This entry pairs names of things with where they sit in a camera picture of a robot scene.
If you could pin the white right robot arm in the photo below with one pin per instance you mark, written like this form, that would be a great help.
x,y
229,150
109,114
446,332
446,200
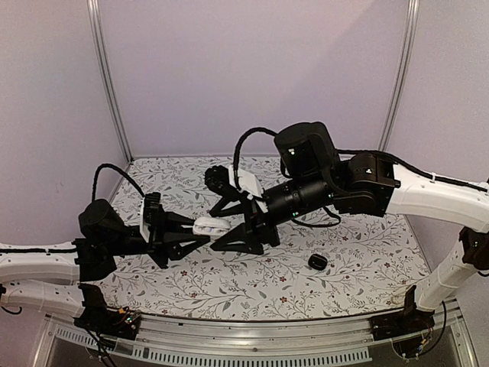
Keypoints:
x,y
375,183

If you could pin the right aluminium frame post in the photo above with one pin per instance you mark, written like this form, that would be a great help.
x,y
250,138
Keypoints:
x,y
409,35

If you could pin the left aluminium frame post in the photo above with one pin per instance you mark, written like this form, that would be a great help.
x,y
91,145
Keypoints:
x,y
95,21

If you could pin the front aluminium rail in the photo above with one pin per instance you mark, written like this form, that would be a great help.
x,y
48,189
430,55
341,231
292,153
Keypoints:
x,y
338,341

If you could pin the aluminium frame post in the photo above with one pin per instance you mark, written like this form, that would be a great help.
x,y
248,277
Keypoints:
x,y
95,21
409,35

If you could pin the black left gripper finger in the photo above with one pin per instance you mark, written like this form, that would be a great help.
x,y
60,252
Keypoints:
x,y
184,244
174,222

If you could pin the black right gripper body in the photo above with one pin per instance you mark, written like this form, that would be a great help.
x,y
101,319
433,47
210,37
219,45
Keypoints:
x,y
253,218

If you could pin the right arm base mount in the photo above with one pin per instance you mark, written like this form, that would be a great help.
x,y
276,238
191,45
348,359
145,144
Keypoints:
x,y
410,319

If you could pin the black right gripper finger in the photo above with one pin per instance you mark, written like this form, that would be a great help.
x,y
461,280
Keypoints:
x,y
239,239
231,203

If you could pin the white earbud charging case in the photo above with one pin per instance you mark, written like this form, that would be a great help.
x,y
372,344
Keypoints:
x,y
211,226

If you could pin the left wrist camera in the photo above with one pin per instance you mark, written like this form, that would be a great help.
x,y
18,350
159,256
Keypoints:
x,y
148,215

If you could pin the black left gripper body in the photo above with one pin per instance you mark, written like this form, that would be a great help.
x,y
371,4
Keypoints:
x,y
157,250

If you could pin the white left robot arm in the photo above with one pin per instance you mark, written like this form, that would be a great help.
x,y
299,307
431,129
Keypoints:
x,y
62,278

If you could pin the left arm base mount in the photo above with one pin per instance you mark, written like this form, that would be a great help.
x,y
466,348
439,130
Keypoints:
x,y
97,317

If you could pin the floral patterned table mat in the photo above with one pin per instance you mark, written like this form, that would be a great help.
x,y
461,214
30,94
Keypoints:
x,y
371,262

